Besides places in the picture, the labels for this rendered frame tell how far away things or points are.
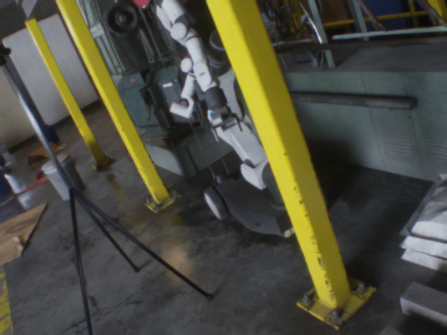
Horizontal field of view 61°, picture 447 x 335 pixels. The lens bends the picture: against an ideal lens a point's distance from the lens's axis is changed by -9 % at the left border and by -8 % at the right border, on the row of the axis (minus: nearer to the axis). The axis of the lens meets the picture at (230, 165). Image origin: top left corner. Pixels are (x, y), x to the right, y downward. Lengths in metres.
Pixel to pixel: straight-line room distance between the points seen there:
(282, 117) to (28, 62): 7.64
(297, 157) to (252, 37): 0.39
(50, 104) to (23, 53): 1.16
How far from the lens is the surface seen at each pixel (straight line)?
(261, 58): 1.15
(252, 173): 2.07
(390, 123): 2.15
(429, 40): 1.84
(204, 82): 1.74
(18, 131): 8.68
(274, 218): 1.95
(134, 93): 3.18
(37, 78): 8.58
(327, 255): 1.47
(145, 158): 2.83
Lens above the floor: 1.21
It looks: 23 degrees down
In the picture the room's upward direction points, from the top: 23 degrees counter-clockwise
